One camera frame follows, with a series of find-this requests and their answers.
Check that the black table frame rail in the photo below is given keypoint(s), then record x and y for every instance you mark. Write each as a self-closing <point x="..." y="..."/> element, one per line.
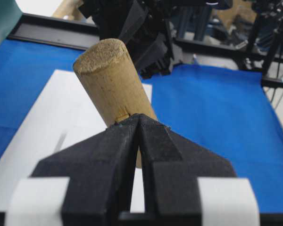
<point x="80" y="36"/>

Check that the black camera tripod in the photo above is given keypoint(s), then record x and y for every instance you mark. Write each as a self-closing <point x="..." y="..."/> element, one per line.
<point x="266" y="9"/>

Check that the large white foam board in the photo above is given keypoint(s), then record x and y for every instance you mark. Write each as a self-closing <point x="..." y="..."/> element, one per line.
<point x="62" y="115"/>

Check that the blue table cloth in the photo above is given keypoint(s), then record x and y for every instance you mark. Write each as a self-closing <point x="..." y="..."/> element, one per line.
<point x="222" y="110"/>

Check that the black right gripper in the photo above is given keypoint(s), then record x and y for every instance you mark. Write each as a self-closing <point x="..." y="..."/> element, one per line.
<point x="143" y="25"/>

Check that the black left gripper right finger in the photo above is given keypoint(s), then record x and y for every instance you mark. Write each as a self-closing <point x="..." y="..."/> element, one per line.
<point x="188" y="185"/>

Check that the wooden mallet hammer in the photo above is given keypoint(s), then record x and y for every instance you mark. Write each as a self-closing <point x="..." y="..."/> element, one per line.
<point x="109" y="77"/>

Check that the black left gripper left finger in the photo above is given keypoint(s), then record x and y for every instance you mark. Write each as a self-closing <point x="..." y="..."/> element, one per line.
<point x="86" y="184"/>

